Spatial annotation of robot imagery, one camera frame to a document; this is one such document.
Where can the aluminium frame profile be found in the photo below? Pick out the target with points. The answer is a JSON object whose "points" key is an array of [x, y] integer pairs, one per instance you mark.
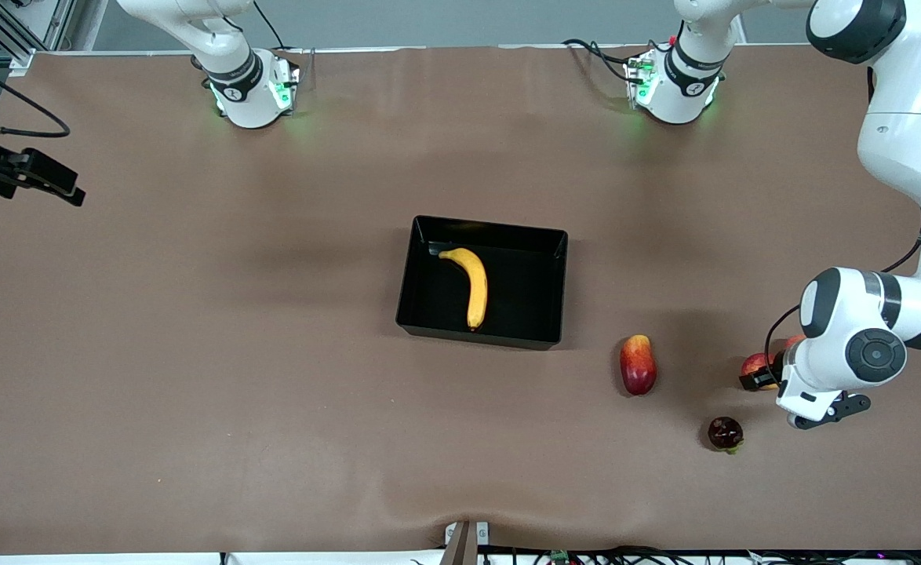
{"points": [[13, 31]]}

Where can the red yellow apple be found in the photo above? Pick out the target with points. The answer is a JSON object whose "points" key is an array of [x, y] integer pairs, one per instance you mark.
{"points": [[755, 365]]}

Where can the black plastic box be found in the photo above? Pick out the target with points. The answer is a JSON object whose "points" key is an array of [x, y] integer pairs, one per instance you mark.
{"points": [[437, 310]]}

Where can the red pomegranate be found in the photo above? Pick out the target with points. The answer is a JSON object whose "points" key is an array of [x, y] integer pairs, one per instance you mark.
{"points": [[795, 342]]}

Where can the yellow banana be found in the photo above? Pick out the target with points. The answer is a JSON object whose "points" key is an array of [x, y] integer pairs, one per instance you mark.
{"points": [[476, 286]]}

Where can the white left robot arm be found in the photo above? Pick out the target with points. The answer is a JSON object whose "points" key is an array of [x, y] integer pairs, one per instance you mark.
{"points": [[908, 141]]}

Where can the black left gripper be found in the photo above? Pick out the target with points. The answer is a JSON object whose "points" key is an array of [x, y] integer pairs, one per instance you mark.
{"points": [[759, 380]]}

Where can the red yellow mango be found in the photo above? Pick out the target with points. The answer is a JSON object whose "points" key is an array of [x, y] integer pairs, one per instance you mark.
{"points": [[638, 367]]}

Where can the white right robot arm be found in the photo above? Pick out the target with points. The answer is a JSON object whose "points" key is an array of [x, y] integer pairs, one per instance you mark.
{"points": [[241, 94]]}

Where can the dark purple mangosteen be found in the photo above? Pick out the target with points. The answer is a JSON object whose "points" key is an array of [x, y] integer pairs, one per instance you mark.
{"points": [[725, 433]]}

